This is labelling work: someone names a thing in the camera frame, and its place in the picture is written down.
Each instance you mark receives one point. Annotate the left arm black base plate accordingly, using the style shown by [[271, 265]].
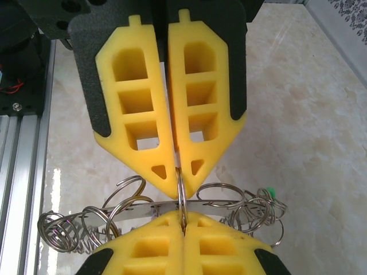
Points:
[[28, 106]]

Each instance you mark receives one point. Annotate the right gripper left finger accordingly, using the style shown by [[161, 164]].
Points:
[[155, 235]]

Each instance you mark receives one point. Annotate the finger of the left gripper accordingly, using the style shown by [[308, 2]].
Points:
[[223, 86], [106, 86]]

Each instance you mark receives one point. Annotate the green key tag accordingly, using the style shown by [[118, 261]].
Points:
[[271, 192]]

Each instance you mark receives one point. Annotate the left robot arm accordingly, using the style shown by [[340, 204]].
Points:
[[17, 43]]

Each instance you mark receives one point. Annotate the wide aluminium extrusion rail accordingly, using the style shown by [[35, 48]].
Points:
[[25, 172]]

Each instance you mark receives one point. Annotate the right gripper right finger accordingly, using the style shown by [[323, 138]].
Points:
[[212, 235]]

